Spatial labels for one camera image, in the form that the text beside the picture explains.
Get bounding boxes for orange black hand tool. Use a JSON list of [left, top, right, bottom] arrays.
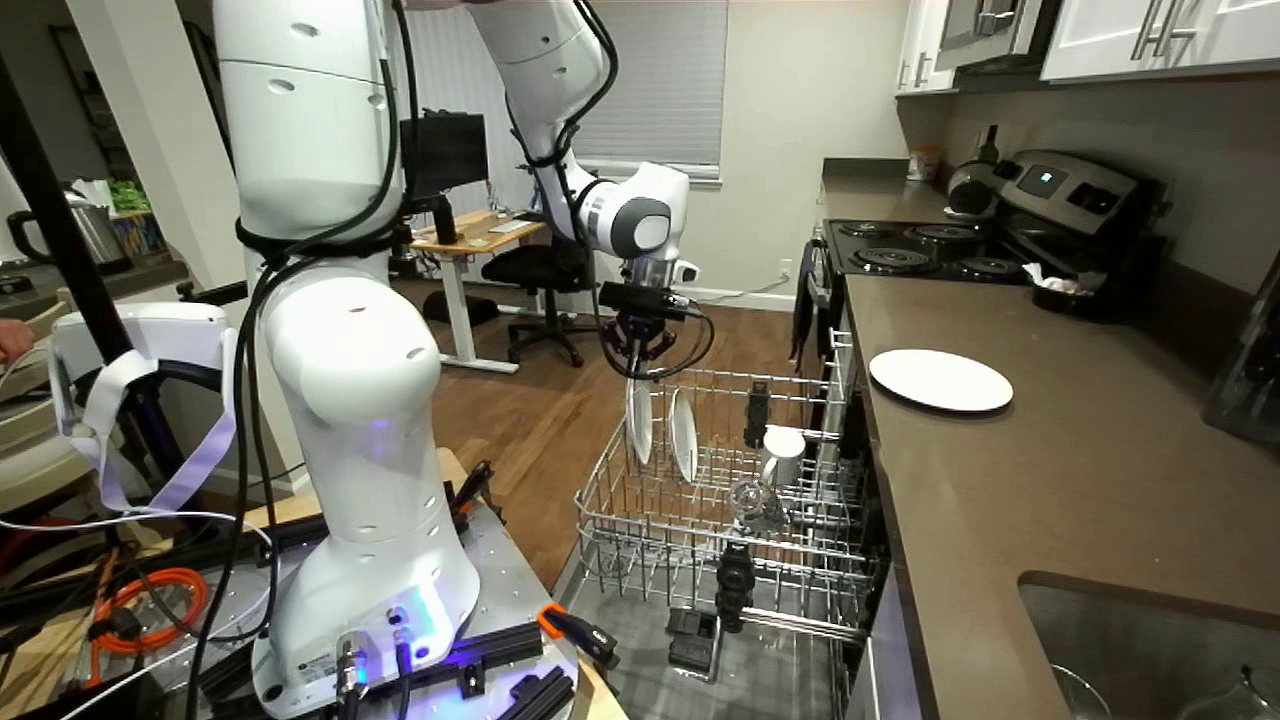
[[532, 599, 625, 675]]

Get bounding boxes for white mug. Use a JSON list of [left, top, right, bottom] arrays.
[[762, 421, 814, 490]]

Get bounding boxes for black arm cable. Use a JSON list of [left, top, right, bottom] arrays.
[[513, 0, 721, 388]]

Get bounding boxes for stainless kitchen sink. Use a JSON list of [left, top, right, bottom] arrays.
[[1016, 566, 1280, 720]]

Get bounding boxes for white plate with flat rim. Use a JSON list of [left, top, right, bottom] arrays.
[[865, 344, 1019, 421]]

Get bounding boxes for white box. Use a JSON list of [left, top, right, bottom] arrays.
[[49, 300, 253, 402]]

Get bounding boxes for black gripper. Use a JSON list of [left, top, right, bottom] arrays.
[[607, 281, 695, 392]]

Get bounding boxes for wooden desk with white legs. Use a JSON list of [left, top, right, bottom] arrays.
[[400, 206, 553, 379]]

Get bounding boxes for open stainless dishwasher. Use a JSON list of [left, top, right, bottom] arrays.
[[549, 531, 936, 720]]

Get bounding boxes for orange cable coil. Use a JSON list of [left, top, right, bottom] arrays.
[[79, 562, 215, 661]]

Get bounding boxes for grey sink cabinet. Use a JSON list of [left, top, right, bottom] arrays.
[[861, 562, 939, 720]]

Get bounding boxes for brown kitchen countertop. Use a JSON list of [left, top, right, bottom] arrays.
[[814, 155, 1280, 720]]

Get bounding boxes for white dinner plate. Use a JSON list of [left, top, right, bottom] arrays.
[[625, 374, 659, 466], [664, 388, 703, 487]]

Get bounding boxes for black detergent dispenser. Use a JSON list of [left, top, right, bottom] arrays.
[[659, 605, 732, 680]]

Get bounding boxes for dark kettle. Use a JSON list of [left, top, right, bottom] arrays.
[[939, 121, 1030, 223]]

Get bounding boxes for white wall cabinet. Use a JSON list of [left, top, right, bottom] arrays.
[[1036, 0, 1280, 88], [891, 0, 962, 98]]

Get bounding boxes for black plastic rack attachment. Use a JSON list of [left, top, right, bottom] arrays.
[[741, 374, 777, 453], [713, 540, 762, 633]]

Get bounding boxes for black clamp parts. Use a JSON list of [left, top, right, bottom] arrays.
[[454, 615, 580, 720]]

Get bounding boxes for black stainless stove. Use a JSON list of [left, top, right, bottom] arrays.
[[791, 146, 1178, 367]]

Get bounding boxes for black base cable bundle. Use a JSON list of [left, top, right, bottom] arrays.
[[178, 0, 415, 720]]

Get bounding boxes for black tray with white items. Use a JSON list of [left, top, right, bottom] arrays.
[[1019, 253, 1140, 324]]

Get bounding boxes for clear drinking glass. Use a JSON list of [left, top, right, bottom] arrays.
[[1048, 661, 1122, 720], [1178, 663, 1280, 720]]

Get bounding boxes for black metal pole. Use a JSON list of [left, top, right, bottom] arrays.
[[0, 57, 191, 490]]

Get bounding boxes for metal wire dishwasher rack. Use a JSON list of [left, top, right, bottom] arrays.
[[567, 362, 889, 649]]

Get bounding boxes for dark range microwave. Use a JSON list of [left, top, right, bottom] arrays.
[[936, 0, 1067, 75]]

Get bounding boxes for lavender strap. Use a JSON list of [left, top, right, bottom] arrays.
[[49, 348, 248, 526]]

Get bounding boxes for black computer monitor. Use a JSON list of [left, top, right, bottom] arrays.
[[396, 109, 498, 221]]

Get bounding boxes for window with blinds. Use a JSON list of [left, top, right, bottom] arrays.
[[571, 0, 738, 186]]

